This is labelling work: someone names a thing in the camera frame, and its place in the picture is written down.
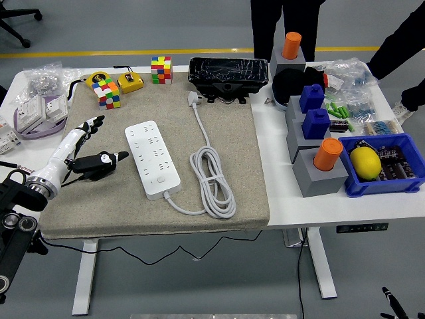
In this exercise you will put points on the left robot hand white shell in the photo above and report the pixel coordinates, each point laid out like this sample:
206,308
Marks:
53,163

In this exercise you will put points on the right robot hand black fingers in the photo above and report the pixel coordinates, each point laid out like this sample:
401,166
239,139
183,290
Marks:
393,300

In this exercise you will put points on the black plug adapter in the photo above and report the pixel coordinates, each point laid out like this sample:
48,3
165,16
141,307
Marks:
99,173

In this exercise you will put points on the white power strip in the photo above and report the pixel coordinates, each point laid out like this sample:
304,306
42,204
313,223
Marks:
152,159

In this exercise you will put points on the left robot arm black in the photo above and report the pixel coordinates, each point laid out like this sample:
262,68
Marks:
16,196

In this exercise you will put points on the purple tray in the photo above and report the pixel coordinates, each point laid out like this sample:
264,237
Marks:
33,134

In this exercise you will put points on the white circuit breaker modules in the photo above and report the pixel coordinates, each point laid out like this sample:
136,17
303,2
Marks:
8,139

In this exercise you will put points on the white socket box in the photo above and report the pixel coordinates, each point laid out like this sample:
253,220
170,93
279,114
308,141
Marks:
56,106
30,113

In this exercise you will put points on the white table leg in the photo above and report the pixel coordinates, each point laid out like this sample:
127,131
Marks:
83,282
323,272

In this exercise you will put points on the black table control panel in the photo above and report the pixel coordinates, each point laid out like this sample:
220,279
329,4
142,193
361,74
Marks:
362,228

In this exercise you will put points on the clear bag of screws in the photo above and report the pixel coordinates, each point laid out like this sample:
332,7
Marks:
43,81

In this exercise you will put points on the colourful puzzle cube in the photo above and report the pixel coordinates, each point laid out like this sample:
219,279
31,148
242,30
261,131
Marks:
161,69
106,94

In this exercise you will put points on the round yellow tape measure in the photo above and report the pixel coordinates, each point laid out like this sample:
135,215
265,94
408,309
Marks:
96,78

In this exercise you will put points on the square yellow tape measure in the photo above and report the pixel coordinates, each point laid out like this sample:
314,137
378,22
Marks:
130,83

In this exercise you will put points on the blue plastic bin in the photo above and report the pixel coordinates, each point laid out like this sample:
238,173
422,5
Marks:
382,187

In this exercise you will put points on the grey under-table control box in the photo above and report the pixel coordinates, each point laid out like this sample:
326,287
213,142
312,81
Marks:
292,237

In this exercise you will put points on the black office chair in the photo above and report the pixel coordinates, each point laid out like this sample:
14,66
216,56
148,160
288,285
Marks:
26,42

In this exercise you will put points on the dark brown capacitor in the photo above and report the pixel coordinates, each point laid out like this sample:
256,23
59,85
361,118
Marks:
406,169
391,153
338,126
390,171

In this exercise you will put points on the yellow lemon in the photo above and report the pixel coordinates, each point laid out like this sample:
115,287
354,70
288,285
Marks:
365,164

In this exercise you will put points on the grey block with hole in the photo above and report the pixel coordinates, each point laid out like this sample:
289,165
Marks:
299,143
320,181
293,108
292,64

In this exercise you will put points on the small black object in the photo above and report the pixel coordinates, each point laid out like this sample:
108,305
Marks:
362,144

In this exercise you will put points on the orange cylinder peg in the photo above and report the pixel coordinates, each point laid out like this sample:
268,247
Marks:
291,44
327,154

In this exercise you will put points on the clear bag of resistors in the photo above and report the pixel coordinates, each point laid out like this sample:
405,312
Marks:
362,109
355,71
382,127

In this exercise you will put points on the grey-brown mat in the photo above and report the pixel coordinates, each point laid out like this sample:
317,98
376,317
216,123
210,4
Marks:
239,139

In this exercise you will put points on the blue block peg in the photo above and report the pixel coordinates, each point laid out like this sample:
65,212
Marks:
316,124
312,98

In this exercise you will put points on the black plastic device housing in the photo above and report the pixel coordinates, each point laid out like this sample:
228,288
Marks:
228,71

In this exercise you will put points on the small metal clip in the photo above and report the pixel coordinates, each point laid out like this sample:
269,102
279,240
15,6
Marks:
267,101

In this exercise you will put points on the white round dish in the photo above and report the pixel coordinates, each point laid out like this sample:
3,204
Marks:
280,105

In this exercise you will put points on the white label card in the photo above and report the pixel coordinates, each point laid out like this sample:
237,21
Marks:
335,82

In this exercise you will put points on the red round cap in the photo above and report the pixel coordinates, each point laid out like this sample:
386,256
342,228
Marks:
326,80

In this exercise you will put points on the black cloth bundle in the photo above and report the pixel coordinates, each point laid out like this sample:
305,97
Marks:
292,83

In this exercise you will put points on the person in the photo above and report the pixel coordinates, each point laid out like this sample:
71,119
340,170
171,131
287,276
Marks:
398,43
265,26

